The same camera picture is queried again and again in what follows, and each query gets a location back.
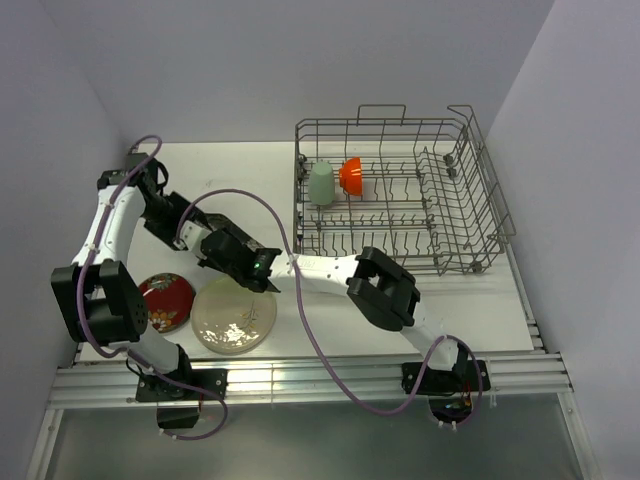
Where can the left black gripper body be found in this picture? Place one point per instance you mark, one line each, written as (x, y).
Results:
(163, 217)

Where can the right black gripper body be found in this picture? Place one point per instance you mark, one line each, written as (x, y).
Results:
(208, 262)

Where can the cream green round plate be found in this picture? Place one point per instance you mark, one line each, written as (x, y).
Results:
(228, 319)

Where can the red floral small plate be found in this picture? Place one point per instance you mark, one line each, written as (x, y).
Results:
(169, 298)

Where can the green cup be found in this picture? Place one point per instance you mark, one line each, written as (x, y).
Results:
(321, 188)

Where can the orange bowl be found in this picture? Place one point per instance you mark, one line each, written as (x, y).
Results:
(350, 177)

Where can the black square floral plate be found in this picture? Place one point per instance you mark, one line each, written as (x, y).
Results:
(199, 225)

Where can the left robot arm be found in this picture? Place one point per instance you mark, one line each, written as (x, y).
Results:
(98, 299)

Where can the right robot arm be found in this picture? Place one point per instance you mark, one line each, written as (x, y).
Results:
(382, 290)

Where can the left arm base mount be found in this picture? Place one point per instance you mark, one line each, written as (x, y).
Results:
(179, 408)

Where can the grey wire dish rack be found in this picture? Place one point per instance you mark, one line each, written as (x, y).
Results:
(431, 197)

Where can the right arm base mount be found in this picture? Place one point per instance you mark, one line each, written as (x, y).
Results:
(452, 392)

